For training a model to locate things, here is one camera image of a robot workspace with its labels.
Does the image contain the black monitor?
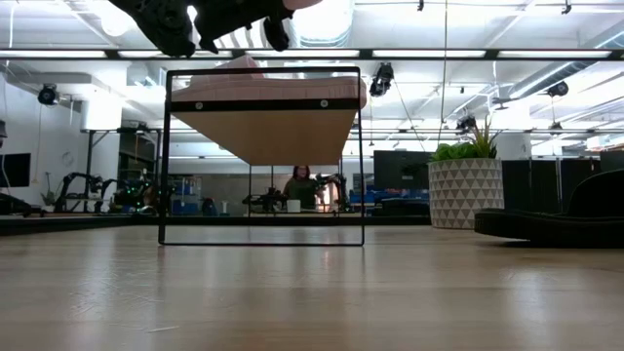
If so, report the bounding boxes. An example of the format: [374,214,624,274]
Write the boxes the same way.
[0,152,32,189]
[372,149,433,192]

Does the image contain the black cabinet row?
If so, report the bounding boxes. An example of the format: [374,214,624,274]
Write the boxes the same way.
[501,158,624,215]

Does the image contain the person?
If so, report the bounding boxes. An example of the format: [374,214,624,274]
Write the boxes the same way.
[282,164,323,212]

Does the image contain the wooden shelf with black frame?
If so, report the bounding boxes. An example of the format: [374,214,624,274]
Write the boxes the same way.
[158,66,366,248]

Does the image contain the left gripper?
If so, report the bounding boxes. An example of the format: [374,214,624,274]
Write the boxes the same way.
[193,0,294,55]

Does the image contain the black overhead light beam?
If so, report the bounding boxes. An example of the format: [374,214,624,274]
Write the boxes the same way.
[0,47,624,62]

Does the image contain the black slide sandal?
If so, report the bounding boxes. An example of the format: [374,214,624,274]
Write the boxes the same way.
[474,168,624,249]

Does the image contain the green succulent in patterned pot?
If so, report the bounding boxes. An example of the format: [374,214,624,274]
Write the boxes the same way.
[427,115,506,230]

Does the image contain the white ventilation duct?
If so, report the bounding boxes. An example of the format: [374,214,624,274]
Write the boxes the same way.
[287,0,356,49]

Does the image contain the black aluminium table frame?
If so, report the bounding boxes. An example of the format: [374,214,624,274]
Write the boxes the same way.
[0,213,433,239]

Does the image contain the pink slide sandal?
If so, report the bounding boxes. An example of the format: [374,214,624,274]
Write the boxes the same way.
[170,55,369,111]

